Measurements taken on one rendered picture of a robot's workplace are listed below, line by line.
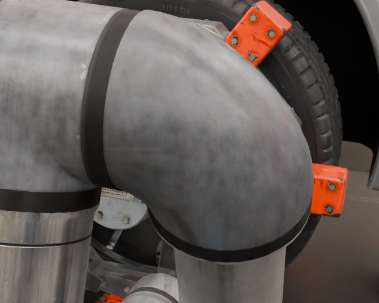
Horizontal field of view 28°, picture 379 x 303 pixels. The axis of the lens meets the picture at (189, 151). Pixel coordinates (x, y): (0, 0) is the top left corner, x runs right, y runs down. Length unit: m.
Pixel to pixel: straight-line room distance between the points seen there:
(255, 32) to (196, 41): 0.81
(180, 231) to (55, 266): 0.08
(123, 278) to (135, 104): 1.07
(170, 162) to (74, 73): 0.08
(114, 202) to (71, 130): 0.81
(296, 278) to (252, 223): 2.47
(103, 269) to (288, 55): 0.55
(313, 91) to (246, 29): 0.18
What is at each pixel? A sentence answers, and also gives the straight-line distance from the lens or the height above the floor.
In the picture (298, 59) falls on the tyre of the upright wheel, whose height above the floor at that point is 1.06.
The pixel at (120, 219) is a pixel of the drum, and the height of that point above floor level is 0.81.
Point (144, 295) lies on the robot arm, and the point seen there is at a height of 0.85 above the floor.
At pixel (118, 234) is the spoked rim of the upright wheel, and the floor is 0.66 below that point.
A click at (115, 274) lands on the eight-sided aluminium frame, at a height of 0.62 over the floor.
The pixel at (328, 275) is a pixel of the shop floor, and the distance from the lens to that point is 3.00.
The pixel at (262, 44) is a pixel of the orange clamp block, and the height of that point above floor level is 1.10.
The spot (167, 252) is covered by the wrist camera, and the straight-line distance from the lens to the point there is 1.03.
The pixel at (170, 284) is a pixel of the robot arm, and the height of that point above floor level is 0.85.
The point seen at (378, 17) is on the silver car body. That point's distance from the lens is 1.62.
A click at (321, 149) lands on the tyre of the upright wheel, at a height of 0.91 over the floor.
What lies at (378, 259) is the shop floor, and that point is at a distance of 3.20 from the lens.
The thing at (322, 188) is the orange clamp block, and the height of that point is 0.86.
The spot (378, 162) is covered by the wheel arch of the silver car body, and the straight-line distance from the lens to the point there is 1.68.
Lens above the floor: 1.30
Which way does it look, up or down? 18 degrees down
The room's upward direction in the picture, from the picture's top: 4 degrees clockwise
